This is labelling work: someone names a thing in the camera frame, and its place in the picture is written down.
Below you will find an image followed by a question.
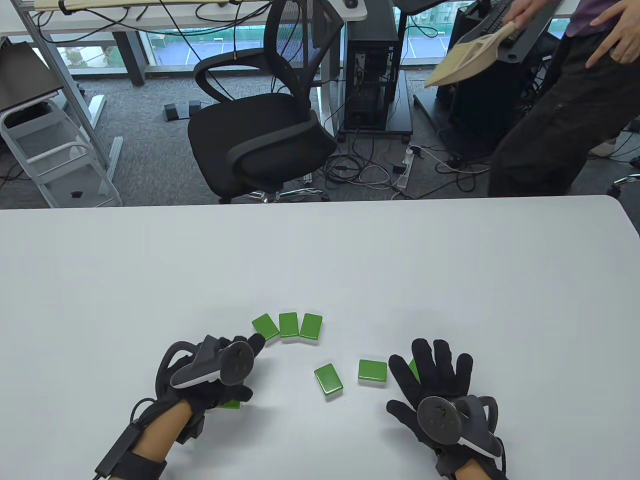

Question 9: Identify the person's right hand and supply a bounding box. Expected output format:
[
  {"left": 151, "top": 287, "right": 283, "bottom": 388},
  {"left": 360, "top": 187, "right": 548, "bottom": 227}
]
[{"left": 386, "top": 338, "right": 473, "bottom": 446}]

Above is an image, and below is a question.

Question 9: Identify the person's left hand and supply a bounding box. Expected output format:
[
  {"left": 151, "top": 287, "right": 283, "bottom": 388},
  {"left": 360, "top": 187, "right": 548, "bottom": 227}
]
[{"left": 157, "top": 332, "right": 266, "bottom": 416}]

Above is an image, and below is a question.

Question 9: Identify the set of green mahjong tiles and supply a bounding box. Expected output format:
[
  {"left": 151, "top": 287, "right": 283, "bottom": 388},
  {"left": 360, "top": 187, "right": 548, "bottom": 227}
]
[{"left": 251, "top": 312, "right": 421, "bottom": 401}]

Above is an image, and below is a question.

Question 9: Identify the person's left forearm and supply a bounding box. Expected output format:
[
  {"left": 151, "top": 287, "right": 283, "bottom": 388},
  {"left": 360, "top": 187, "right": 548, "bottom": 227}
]
[{"left": 127, "top": 400, "right": 196, "bottom": 463}]

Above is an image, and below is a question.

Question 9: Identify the black forearm sensor box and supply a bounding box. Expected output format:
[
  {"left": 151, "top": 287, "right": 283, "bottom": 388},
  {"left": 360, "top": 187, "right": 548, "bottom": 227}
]
[{"left": 95, "top": 422, "right": 147, "bottom": 477}]

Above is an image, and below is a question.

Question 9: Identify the person's right forearm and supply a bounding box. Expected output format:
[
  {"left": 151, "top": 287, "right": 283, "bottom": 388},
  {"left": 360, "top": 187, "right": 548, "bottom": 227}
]
[{"left": 456, "top": 459, "right": 495, "bottom": 480}]

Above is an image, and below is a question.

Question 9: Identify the grey round hand controller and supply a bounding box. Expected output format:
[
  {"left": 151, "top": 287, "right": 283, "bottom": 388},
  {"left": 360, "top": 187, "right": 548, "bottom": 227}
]
[
  {"left": 170, "top": 336, "right": 256, "bottom": 388},
  {"left": 416, "top": 394, "right": 502, "bottom": 460}
]

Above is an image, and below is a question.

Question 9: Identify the white power strip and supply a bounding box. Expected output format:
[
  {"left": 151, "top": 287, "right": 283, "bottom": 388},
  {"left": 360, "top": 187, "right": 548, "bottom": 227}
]
[{"left": 391, "top": 145, "right": 417, "bottom": 190}]

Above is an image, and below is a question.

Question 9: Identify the black rolling tower base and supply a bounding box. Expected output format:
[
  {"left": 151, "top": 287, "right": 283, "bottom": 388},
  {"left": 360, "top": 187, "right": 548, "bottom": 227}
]
[{"left": 337, "top": 69, "right": 414, "bottom": 145}]

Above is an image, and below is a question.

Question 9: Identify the black computer stand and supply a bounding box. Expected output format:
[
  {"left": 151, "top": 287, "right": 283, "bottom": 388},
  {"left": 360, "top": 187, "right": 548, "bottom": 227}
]
[{"left": 413, "top": 0, "right": 556, "bottom": 160}]

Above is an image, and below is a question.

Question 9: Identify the white step stool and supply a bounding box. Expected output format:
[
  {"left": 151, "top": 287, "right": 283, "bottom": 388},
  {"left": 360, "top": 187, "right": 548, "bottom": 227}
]
[{"left": 0, "top": 97, "right": 123, "bottom": 208}]

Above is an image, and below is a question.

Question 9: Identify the chrome chair base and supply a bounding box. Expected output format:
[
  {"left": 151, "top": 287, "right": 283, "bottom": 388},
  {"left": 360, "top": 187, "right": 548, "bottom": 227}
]
[{"left": 606, "top": 173, "right": 640, "bottom": 198}]

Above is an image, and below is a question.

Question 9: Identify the black mesh office chair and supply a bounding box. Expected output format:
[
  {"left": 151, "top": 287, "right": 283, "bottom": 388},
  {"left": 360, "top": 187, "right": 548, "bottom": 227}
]
[{"left": 187, "top": 0, "right": 346, "bottom": 205}]

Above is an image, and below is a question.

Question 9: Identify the black keyboard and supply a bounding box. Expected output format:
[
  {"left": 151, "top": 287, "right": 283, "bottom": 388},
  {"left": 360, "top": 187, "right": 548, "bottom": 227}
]
[{"left": 482, "top": 0, "right": 531, "bottom": 46}]

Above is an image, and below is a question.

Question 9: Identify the dark brown board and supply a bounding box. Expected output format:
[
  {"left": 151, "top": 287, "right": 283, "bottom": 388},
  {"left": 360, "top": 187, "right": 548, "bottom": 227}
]
[{"left": 0, "top": 41, "right": 63, "bottom": 112}]

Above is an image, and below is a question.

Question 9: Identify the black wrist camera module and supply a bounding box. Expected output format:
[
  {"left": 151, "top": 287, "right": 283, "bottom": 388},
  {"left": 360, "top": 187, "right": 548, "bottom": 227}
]
[
  {"left": 434, "top": 445, "right": 459, "bottom": 476},
  {"left": 175, "top": 414, "right": 207, "bottom": 444}
]

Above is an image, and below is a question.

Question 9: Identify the black forearm strap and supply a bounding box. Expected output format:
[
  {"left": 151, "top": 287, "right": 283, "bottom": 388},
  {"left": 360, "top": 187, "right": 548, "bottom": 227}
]
[{"left": 116, "top": 451, "right": 168, "bottom": 480}]

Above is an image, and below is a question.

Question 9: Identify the tangle of floor cables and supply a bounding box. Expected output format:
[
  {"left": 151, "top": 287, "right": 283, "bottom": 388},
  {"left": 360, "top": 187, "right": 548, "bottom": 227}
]
[{"left": 320, "top": 127, "right": 493, "bottom": 196}]

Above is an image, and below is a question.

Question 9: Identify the black open-frame computer tower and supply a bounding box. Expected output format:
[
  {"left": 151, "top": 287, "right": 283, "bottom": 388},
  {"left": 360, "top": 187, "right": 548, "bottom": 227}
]
[{"left": 447, "top": 75, "right": 531, "bottom": 151}]

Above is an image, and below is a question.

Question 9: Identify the aluminium frame post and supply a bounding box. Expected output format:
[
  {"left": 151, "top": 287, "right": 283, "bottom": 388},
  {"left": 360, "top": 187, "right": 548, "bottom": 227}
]
[{"left": 22, "top": 10, "right": 123, "bottom": 181}]

